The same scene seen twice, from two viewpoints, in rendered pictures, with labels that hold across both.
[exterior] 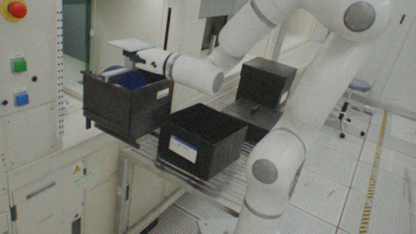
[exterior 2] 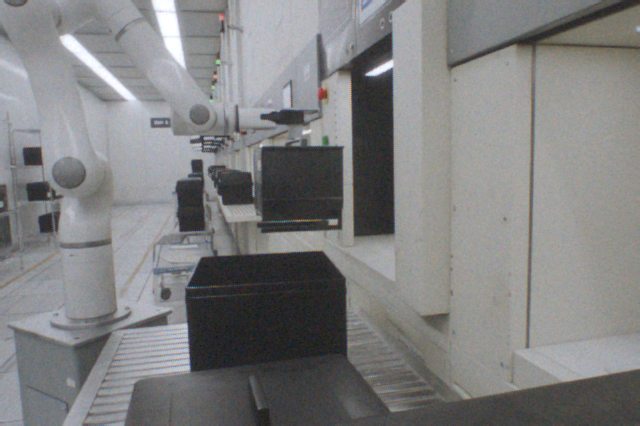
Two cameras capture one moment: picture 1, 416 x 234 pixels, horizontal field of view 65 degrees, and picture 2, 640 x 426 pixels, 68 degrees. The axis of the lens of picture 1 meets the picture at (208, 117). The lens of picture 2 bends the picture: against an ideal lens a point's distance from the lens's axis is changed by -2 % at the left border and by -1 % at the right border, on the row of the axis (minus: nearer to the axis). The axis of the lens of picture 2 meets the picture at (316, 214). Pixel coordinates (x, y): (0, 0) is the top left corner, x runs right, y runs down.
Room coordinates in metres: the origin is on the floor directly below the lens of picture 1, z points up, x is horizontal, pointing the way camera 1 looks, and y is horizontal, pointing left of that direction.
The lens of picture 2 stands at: (2.05, -0.49, 1.14)
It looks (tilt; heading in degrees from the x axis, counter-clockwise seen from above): 6 degrees down; 142
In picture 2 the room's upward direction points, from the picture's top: 2 degrees counter-clockwise
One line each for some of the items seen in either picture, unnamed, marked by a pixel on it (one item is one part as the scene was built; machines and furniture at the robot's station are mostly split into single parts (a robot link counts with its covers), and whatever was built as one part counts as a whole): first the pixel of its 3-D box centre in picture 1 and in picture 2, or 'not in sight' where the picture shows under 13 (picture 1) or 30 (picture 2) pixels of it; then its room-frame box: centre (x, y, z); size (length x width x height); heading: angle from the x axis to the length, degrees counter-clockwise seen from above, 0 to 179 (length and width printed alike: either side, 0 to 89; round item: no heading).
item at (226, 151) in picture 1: (202, 138); (266, 308); (1.26, 0.01, 0.85); 0.28 x 0.28 x 0.17; 60
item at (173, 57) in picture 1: (175, 67); (230, 118); (0.93, 0.13, 1.25); 0.09 x 0.03 x 0.08; 154
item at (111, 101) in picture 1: (130, 90); (295, 170); (1.00, 0.27, 1.11); 0.24 x 0.20 x 0.32; 154
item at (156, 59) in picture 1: (159, 60); (254, 118); (0.96, 0.18, 1.25); 0.11 x 0.10 x 0.07; 64
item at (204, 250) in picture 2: not in sight; (188, 281); (-1.40, 0.97, 0.24); 0.97 x 0.52 x 0.48; 157
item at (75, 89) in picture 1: (94, 88); not in sight; (1.45, 0.57, 0.89); 0.22 x 0.21 x 0.04; 65
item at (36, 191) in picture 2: not in sight; (40, 191); (-5.77, 0.67, 0.81); 0.30 x 0.28 x 0.26; 151
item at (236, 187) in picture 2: not in sight; (236, 187); (-1.47, 1.47, 0.93); 0.30 x 0.28 x 0.26; 152
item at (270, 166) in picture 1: (270, 175); (85, 195); (0.74, -0.19, 1.07); 0.19 x 0.12 x 0.24; 154
